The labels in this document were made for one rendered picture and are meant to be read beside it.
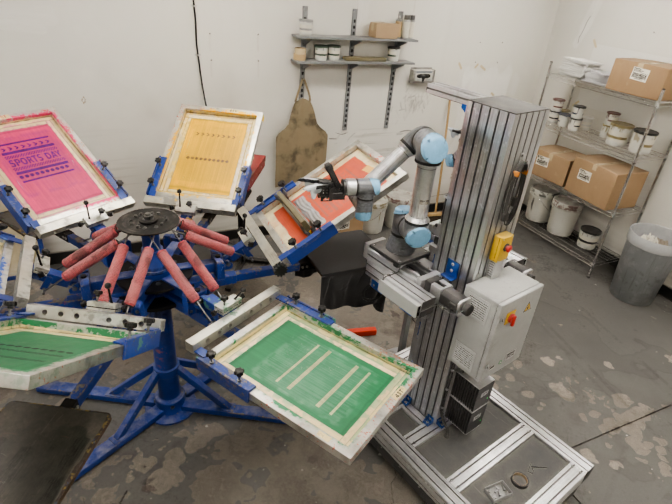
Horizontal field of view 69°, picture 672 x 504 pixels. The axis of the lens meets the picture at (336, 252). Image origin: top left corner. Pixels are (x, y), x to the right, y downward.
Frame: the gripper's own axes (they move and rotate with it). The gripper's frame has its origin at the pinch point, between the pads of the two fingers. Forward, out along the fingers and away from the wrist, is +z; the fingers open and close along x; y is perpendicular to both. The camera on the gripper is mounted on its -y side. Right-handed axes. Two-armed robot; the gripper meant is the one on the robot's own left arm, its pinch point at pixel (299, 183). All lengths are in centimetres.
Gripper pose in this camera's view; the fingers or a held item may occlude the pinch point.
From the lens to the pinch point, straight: 209.4
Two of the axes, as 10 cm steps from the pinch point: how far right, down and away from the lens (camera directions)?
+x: -2.3, -3.8, 8.9
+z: -9.7, 0.5, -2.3
